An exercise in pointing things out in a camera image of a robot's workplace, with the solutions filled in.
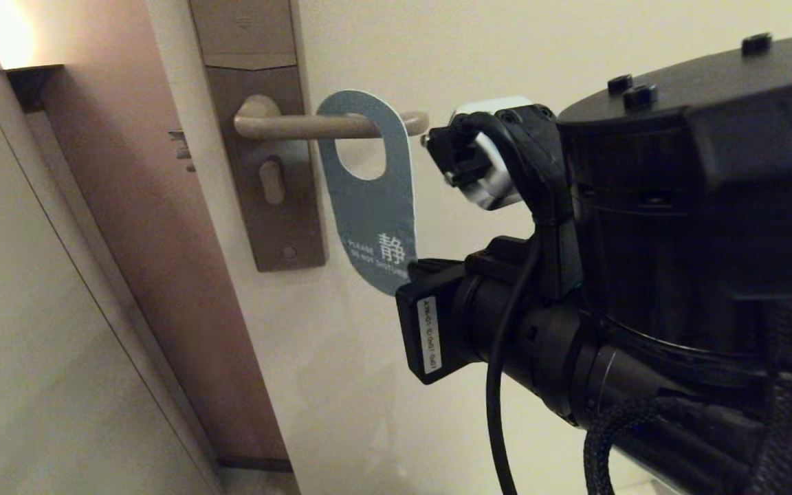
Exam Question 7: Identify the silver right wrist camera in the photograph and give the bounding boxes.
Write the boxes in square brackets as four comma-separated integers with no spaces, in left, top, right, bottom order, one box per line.
[445,96,536,211]

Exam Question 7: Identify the brown metal lock plate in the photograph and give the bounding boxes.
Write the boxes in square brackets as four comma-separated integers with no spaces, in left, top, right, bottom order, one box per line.
[188,0,329,272]

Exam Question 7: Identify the blue do-not-disturb door hanger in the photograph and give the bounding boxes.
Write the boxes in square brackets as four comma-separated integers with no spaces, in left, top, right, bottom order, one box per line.
[316,89,419,296]

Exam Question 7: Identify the beige keyhole cover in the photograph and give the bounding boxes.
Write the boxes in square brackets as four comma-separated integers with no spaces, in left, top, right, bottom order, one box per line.
[259,158,285,206]

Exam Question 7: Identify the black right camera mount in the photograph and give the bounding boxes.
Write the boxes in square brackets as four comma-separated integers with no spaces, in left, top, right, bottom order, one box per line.
[427,103,584,302]

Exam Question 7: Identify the beige metal door handle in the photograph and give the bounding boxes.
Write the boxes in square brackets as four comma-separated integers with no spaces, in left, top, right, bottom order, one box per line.
[233,94,430,140]

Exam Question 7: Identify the dark baseboard strip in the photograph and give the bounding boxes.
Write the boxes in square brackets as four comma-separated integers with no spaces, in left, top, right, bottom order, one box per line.
[217,456,294,474]

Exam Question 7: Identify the glowing wall lamp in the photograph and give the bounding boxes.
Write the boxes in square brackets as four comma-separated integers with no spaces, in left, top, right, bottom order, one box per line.
[0,64,64,114]

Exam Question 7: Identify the cream white door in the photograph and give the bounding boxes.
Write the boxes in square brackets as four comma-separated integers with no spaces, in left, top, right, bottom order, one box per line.
[145,0,792,495]

